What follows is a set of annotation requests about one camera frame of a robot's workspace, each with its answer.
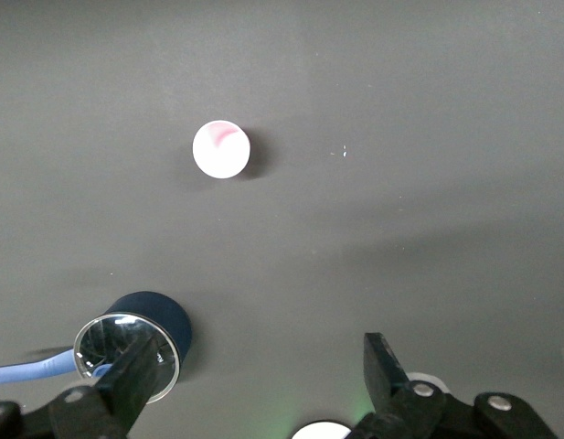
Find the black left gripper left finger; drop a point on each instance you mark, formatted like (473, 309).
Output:
(126, 388)

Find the pink plastic cup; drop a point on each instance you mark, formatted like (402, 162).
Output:
(221, 151)

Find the dark grey table mat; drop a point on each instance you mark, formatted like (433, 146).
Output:
(400, 91)

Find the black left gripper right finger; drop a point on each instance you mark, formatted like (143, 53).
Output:
(386, 379)

